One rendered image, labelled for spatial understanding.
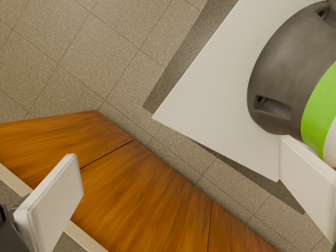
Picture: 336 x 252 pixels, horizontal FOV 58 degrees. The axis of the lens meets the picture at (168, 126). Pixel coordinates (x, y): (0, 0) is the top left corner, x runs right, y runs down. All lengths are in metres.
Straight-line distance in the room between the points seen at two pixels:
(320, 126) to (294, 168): 0.10
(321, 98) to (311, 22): 0.07
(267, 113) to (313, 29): 0.09
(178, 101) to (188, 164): 1.22
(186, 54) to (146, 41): 1.00
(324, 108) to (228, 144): 0.12
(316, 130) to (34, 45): 1.58
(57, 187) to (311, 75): 0.22
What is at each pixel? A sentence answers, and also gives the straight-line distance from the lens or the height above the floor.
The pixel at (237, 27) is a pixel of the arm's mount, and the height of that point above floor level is 1.17.
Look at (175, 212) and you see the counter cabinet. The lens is 1.06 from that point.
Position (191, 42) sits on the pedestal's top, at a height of 0.94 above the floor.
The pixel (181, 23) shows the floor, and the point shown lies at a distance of 1.49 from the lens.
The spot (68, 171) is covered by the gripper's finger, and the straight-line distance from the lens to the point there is 0.19.
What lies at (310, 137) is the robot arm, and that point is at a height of 1.16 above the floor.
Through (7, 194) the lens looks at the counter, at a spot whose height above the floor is 0.94.
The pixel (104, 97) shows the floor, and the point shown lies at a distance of 1.55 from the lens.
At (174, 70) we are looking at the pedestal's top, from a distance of 0.51.
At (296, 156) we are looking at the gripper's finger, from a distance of 0.18.
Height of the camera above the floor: 1.44
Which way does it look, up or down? 78 degrees down
